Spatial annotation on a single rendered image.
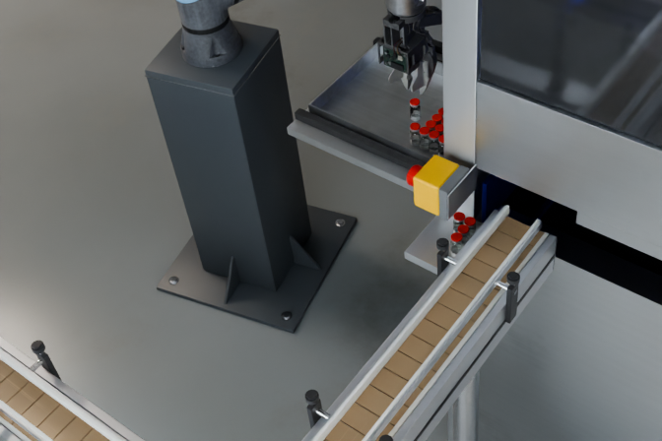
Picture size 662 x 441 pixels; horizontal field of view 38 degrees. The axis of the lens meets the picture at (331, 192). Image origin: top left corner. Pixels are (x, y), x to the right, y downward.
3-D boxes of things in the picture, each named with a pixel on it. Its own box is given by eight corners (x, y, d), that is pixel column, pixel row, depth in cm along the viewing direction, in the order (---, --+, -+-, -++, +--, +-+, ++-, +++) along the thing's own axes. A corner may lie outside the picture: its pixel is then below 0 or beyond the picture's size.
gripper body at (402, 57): (377, 65, 187) (373, 14, 178) (403, 42, 191) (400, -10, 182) (410, 79, 183) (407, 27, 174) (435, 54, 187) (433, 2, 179)
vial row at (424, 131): (474, 101, 202) (475, 85, 199) (427, 152, 193) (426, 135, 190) (465, 97, 203) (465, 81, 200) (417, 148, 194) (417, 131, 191)
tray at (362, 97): (514, 103, 201) (514, 91, 199) (445, 178, 188) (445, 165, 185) (381, 51, 217) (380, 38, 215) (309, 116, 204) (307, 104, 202)
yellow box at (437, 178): (469, 196, 173) (469, 167, 168) (447, 221, 169) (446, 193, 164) (433, 180, 177) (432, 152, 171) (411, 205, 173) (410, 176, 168)
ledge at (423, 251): (507, 244, 177) (507, 237, 176) (470, 291, 171) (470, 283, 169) (442, 214, 184) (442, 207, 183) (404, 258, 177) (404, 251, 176)
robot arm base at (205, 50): (170, 61, 237) (162, 28, 230) (200, 26, 246) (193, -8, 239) (224, 73, 232) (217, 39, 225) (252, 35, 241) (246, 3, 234)
